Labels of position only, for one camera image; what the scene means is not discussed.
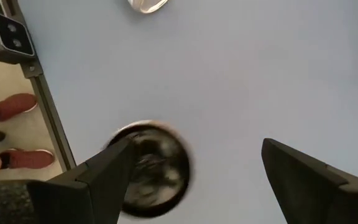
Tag grey camera box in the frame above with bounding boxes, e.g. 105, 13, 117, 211
0, 0, 37, 65

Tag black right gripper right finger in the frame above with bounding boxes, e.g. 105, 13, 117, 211
260, 138, 358, 224

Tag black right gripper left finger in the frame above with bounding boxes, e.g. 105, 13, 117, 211
26, 136, 137, 224

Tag blue grey table mat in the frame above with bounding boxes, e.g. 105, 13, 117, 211
17, 0, 358, 224

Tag person's foot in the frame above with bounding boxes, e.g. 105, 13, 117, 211
0, 92, 39, 123
0, 147, 56, 171

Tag white Celsius Arctic Vibe can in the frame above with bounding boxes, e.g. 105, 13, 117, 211
127, 0, 170, 15

